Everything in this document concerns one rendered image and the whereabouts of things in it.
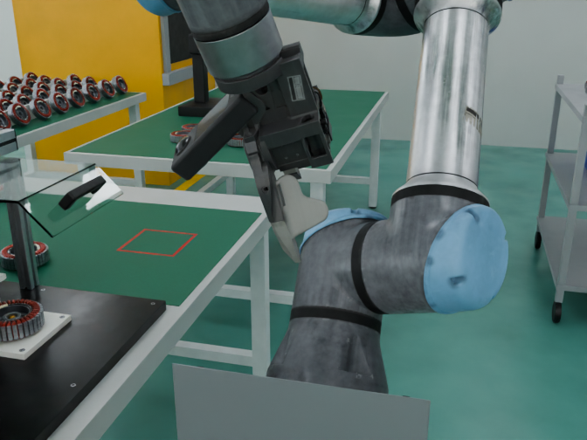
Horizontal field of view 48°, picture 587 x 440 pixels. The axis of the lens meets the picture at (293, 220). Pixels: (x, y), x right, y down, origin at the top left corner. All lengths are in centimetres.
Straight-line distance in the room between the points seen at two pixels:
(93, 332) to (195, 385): 60
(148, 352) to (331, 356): 58
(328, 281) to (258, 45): 32
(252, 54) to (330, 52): 556
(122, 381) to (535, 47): 526
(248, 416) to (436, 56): 49
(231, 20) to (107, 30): 422
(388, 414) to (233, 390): 17
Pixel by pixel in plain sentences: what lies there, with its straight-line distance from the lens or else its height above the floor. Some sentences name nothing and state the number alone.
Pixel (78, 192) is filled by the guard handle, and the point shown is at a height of 106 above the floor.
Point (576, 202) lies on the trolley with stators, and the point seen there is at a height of 56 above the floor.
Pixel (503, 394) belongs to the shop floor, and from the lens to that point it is 255.
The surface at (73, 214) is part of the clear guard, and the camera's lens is 120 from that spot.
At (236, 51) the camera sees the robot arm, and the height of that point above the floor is 134.
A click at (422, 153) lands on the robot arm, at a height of 121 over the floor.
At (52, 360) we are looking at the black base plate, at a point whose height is 77.
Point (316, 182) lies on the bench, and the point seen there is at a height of 70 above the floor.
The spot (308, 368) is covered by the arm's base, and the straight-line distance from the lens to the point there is 76.
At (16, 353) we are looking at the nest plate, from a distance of 128.
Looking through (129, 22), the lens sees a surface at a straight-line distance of 470.
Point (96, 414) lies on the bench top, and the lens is 114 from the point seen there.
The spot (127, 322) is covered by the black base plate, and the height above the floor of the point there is 77.
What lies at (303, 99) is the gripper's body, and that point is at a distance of 64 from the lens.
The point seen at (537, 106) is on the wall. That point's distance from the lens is 613.
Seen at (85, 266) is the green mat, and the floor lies 75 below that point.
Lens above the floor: 140
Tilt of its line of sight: 20 degrees down
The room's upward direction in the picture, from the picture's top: straight up
